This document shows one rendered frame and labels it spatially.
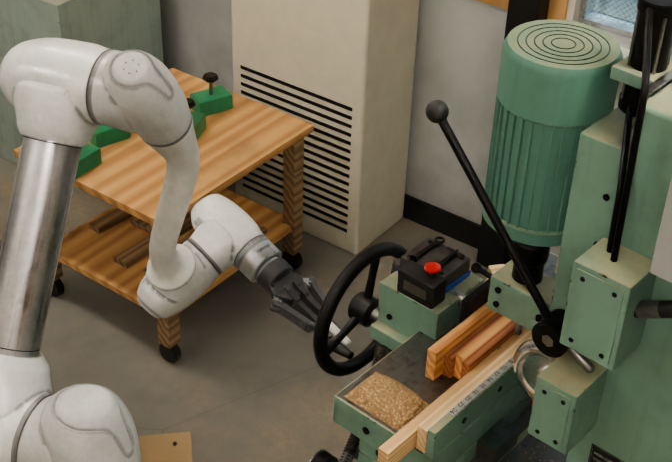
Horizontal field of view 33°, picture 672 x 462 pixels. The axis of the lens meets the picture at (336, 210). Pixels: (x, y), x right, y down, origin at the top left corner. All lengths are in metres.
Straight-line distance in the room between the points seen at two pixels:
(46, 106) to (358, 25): 1.52
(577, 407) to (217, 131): 1.87
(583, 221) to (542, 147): 0.13
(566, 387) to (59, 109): 0.94
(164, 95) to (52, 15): 1.90
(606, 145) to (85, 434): 0.95
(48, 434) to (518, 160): 0.88
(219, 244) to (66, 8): 1.58
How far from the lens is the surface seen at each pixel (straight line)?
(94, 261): 3.46
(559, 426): 1.78
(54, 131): 2.00
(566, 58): 1.68
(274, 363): 3.34
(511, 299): 1.94
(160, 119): 1.95
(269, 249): 2.39
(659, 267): 1.57
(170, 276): 2.35
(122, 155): 3.28
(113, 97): 1.93
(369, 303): 2.23
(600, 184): 1.69
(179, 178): 2.16
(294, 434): 3.14
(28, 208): 2.02
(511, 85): 1.69
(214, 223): 2.41
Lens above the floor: 2.24
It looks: 34 degrees down
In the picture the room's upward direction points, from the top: 2 degrees clockwise
